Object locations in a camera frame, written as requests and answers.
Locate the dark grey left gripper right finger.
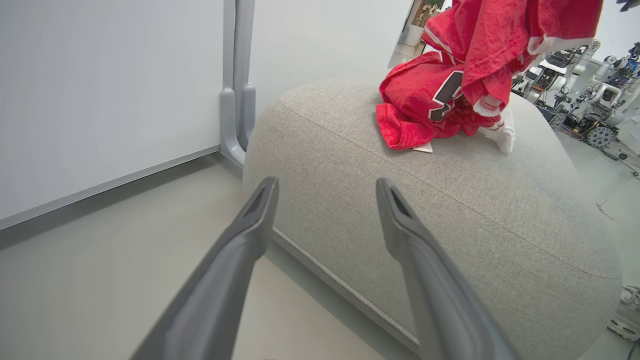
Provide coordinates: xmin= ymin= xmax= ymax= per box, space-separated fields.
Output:
xmin=376 ymin=177 xmax=521 ymax=360

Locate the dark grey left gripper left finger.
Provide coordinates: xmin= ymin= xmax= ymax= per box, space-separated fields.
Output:
xmin=130 ymin=176 xmax=280 ymax=360

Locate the white cloth garment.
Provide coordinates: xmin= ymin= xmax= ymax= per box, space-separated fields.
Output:
xmin=477 ymin=107 xmax=516 ymax=154

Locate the red sports jersey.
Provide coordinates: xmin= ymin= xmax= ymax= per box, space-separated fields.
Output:
xmin=376 ymin=0 xmax=604 ymax=153

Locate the grey fabric sofa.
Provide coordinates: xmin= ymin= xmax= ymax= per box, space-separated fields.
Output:
xmin=241 ymin=80 xmax=623 ymax=360

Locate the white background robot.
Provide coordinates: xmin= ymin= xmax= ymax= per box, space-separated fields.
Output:
xmin=547 ymin=42 xmax=640 ymax=151
xmin=512 ymin=40 xmax=602 ymax=106

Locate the white object on floor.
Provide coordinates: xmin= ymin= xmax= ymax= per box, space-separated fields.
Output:
xmin=606 ymin=286 xmax=640 ymax=343

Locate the grey partition post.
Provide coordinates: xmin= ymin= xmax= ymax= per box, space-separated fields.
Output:
xmin=220 ymin=0 xmax=247 ymax=169
xmin=234 ymin=0 xmax=257 ymax=151

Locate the wall poster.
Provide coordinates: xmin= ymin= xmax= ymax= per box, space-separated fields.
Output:
xmin=387 ymin=0 xmax=447 ymax=69

